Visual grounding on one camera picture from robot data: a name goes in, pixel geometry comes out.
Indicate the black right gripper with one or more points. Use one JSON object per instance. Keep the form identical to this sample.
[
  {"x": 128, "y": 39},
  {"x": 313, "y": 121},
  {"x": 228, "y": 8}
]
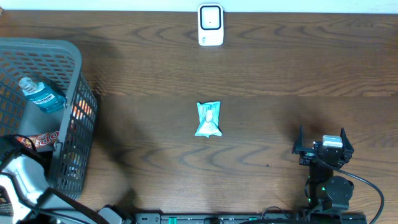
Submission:
[{"x": 308, "y": 154}]

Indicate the teal small snack packet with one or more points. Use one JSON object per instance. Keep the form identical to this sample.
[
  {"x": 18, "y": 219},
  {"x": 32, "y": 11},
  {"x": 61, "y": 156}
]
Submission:
[{"x": 209, "y": 114}]

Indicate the blue mouthwash bottle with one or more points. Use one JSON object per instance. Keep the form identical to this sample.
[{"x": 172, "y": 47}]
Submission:
[{"x": 42, "y": 95}]

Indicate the orange chocolate bar wrapper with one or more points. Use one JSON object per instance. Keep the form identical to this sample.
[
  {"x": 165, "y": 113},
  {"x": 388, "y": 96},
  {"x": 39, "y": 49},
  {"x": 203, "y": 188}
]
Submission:
[{"x": 40, "y": 140}]

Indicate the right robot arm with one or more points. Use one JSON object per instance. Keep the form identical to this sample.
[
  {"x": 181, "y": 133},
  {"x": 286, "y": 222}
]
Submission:
[{"x": 327, "y": 193}]

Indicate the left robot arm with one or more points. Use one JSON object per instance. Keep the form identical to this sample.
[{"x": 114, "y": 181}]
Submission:
[{"x": 33, "y": 200}]

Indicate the white barcode scanner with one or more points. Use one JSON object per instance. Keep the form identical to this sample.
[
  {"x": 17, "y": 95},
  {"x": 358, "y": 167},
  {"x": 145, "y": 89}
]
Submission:
[{"x": 210, "y": 25}]

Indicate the grey plastic basket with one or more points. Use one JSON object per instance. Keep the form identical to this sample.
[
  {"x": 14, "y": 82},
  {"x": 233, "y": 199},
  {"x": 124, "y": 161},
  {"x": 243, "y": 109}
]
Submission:
[{"x": 57, "y": 63}]

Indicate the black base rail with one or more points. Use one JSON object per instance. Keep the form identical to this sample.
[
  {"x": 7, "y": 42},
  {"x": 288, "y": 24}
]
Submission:
[{"x": 269, "y": 217}]

